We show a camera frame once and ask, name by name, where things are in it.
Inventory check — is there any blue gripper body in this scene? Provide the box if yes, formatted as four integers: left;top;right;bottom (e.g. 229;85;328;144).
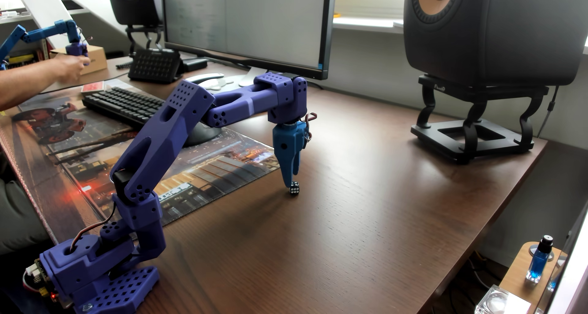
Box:
273;122;307;157

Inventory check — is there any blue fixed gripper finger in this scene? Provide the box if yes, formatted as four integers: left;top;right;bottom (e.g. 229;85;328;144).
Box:
279;155;296;189

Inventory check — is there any blue leader arm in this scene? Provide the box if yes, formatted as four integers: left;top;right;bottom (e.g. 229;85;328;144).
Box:
0;20;89;71

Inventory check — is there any person's forearm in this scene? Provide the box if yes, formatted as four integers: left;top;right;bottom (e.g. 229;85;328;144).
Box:
0;59;60;112

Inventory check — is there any person's hand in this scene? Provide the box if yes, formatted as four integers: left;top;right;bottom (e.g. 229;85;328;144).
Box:
48;53;92;84

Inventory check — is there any printed city desk mat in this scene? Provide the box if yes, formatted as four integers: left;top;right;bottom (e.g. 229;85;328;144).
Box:
11;79;282;227

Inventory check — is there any black vertical mouse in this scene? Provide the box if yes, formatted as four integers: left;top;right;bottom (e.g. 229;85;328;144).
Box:
183;121;223;148

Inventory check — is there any white flat mouse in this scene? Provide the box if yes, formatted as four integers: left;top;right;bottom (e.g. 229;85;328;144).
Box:
202;78;232;91

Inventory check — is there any white remote control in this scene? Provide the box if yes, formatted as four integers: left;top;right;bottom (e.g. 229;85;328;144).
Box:
185;73;225;84

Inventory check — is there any small black box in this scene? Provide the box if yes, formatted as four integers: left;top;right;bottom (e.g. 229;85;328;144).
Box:
183;57;209;73

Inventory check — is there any black computer monitor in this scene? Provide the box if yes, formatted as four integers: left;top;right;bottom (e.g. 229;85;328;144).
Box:
162;0;336;89

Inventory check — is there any black keyboard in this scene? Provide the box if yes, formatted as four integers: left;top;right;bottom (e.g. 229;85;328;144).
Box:
82;86;167;131

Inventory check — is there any black speaker stand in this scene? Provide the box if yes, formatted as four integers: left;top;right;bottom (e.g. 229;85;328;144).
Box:
125;25;164;57
410;74;550;164

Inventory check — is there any red card deck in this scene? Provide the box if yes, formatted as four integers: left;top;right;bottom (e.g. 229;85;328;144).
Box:
81;81;107;96

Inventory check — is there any small-looking black speaker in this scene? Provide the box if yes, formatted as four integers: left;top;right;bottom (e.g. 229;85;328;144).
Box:
107;0;162;28

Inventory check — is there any cardboard box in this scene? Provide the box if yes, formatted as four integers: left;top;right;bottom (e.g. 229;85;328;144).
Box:
49;45;108;75

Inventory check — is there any large black speaker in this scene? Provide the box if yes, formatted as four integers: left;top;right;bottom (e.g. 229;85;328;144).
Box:
403;0;588;88

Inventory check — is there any clear glass cube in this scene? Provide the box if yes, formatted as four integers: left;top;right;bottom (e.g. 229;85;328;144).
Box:
474;285;532;314

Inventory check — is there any wooden side shelf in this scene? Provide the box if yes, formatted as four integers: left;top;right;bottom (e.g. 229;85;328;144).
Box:
499;242;564;314

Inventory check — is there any blue bottle black cap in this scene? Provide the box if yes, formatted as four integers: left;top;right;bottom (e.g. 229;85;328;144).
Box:
526;235;554;284

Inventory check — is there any robot controller board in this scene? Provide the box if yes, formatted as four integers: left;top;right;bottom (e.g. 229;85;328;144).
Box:
23;259;60;304

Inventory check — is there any grey person's clothing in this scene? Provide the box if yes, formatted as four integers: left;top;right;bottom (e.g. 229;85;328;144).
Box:
0;158;52;259

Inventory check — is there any row of books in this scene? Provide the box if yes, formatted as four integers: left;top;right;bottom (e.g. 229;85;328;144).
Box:
7;51;51;70

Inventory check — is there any white slanted beam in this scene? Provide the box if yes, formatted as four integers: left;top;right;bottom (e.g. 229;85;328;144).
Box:
11;0;89;49

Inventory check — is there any white framed panel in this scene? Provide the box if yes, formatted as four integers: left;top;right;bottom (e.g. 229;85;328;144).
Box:
535;199;588;314

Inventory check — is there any red brown servo cable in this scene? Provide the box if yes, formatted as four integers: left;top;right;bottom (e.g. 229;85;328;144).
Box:
302;112;318;143

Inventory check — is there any black speaker cable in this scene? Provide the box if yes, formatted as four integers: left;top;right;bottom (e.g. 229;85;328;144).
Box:
537;85;560;138

